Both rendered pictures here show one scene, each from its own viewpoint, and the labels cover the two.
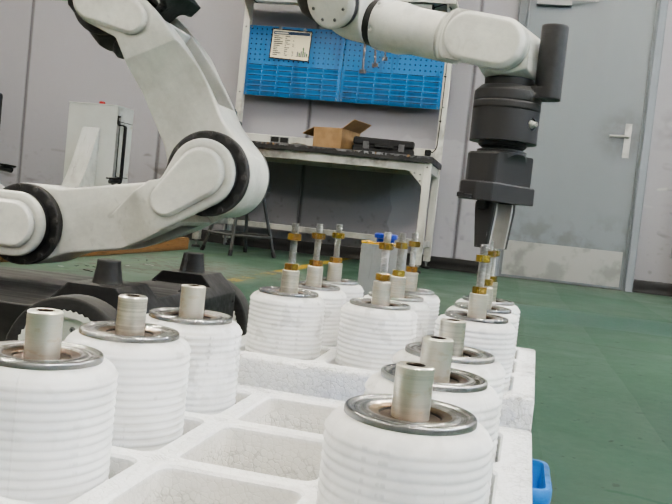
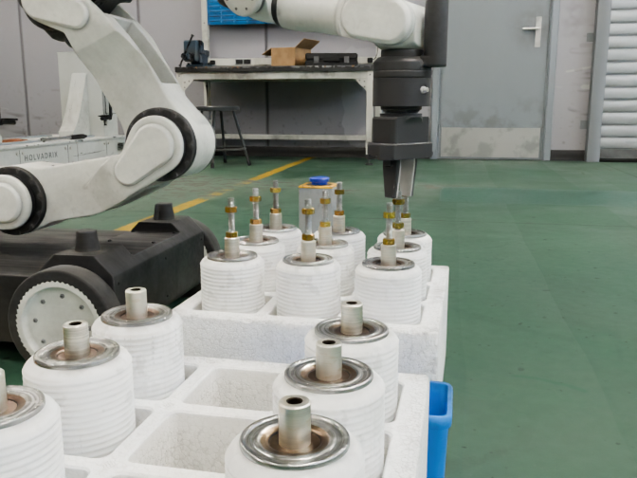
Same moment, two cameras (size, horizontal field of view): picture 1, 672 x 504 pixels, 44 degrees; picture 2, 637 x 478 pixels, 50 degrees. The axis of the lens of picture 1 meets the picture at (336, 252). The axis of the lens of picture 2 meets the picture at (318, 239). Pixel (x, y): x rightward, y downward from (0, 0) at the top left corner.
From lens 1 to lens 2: 0.13 m
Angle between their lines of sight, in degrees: 8
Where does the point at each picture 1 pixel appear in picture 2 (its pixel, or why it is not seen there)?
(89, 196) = (64, 173)
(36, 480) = not seen: outside the picture
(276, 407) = (220, 375)
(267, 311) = (214, 276)
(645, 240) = (558, 116)
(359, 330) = (291, 285)
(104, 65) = not seen: hidden behind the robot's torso
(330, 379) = (271, 329)
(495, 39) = (384, 18)
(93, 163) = (85, 104)
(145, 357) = (88, 380)
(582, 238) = (505, 119)
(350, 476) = not seen: outside the picture
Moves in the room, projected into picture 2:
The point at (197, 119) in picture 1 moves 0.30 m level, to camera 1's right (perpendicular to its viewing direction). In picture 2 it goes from (145, 98) to (300, 98)
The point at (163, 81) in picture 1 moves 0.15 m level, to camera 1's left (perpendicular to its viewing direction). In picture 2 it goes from (111, 67) to (33, 67)
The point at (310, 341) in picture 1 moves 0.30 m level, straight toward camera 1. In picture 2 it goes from (254, 296) to (237, 375)
